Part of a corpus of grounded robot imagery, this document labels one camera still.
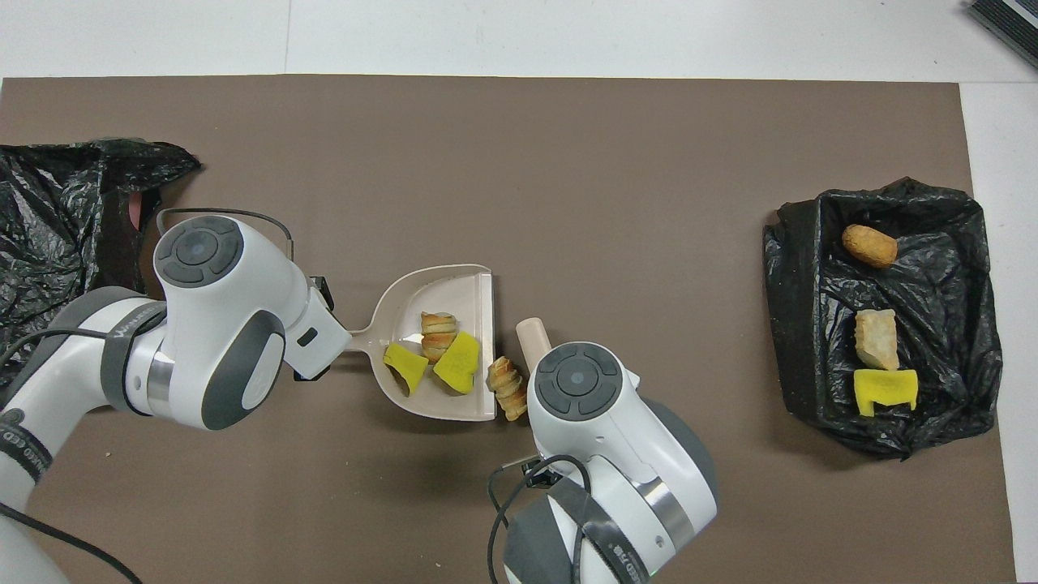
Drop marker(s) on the yellow sponge piece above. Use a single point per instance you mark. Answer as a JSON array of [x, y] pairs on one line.
[[884, 388], [404, 365], [458, 362]]

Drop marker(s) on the pale bread chunk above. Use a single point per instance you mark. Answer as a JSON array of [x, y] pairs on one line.
[[438, 331], [508, 388], [877, 339]]

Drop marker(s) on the beige plastic dustpan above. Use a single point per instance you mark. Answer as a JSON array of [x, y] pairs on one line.
[[454, 296]]

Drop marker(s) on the beige hand brush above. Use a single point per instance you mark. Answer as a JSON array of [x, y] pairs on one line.
[[534, 337]]

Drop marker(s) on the brown croquette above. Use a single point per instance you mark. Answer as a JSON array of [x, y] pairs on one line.
[[869, 246]]

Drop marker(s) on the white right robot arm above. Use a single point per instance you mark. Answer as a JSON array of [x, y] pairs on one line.
[[616, 454]]

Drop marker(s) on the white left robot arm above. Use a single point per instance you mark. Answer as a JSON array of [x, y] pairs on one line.
[[219, 324]]

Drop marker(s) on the bin with black bag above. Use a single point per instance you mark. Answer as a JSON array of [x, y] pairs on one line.
[[949, 324], [49, 227]]

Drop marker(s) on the brown table mat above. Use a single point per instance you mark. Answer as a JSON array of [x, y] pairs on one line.
[[568, 203]]

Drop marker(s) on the dark ribbed object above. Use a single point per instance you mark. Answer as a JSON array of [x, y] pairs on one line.
[[1010, 20]]

